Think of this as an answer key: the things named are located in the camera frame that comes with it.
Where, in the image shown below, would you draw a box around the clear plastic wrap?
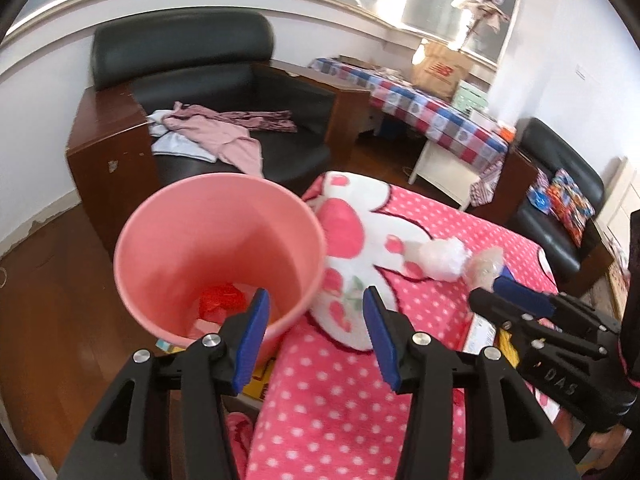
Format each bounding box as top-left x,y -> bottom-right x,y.
462,246 -> 504,292

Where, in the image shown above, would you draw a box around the checkered tablecloth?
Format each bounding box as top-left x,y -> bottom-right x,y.
309,58 -> 509,206

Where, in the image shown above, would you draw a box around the red trash in bin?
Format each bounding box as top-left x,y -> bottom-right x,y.
198,283 -> 248,325

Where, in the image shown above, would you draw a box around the black leather armchair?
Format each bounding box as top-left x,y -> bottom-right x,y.
66,8 -> 369,252
491,117 -> 613,296

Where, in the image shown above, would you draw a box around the pink plastic trash bin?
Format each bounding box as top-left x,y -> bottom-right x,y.
113,174 -> 326,363

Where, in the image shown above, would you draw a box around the white cloth on armchair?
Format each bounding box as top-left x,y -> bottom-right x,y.
146,110 -> 217,164

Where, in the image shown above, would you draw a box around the white crumpled plastic ball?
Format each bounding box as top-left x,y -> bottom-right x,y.
404,237 -> 471,282

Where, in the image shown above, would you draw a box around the green white box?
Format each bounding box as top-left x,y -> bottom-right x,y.
451,80 -> 488,115

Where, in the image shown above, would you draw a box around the pink clothes on armchair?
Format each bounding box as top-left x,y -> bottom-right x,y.
163,102 -> 297,178

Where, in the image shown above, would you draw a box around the yellow box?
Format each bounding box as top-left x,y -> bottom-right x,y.
242,358 -> 276,401

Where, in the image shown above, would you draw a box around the black leather armchair left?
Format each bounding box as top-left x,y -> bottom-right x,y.
66,8 -> 369,252

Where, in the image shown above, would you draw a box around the brown paper shopping bag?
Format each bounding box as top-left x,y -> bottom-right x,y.
410,40 -> 474,101

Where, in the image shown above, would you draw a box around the black leather armchair right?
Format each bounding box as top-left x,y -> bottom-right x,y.
491,117 -> 613,296

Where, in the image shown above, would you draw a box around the person's right hand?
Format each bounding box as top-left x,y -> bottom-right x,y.
588,425 -> 632,471

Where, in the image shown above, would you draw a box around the blue item on armchair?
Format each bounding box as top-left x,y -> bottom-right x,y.
526,169 -> 551,214

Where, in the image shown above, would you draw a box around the colourful cushion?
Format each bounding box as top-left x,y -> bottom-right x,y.
547,169 -> 596,247

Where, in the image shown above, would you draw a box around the pink polka dot blanket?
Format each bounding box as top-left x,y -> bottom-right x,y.
235,171 -> 558,479

